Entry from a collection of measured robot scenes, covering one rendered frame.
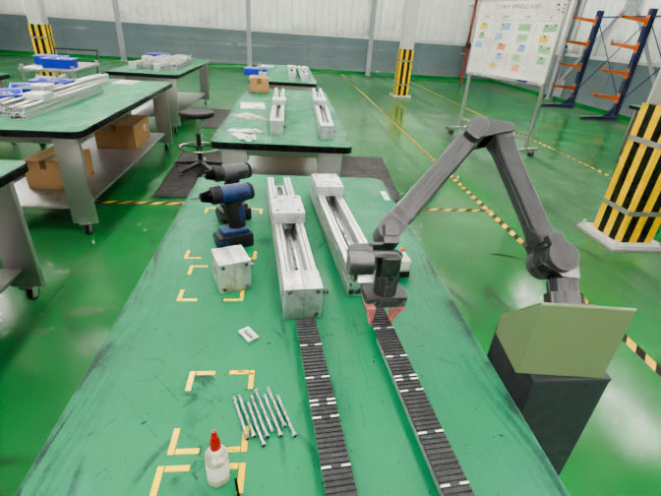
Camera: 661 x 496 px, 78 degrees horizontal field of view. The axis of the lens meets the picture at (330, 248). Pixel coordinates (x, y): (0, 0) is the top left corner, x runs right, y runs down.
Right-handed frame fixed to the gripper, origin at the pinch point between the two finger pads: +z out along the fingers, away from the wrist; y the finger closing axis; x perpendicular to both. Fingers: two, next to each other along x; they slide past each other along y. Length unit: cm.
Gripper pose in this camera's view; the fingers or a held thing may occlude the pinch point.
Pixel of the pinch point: (380, 320)
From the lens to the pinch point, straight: 107.4
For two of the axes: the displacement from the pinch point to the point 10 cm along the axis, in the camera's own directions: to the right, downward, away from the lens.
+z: -0.7, 8.8, 4.7
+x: 1.8, 4.8, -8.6
